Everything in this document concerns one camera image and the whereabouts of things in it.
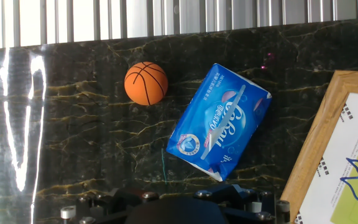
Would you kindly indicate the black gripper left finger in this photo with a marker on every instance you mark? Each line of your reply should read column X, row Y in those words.
column 110, row 205

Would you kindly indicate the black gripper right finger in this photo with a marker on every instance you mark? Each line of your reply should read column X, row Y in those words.
column 247, row 202

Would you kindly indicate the orange mini basketball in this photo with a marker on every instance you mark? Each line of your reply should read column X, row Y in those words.
column 146, row 83

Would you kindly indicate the dark marble pattern mat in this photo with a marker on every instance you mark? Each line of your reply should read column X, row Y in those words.
column 89, row 130

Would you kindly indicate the blue tissue pack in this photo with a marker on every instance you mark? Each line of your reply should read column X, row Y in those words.
column 219, row 124

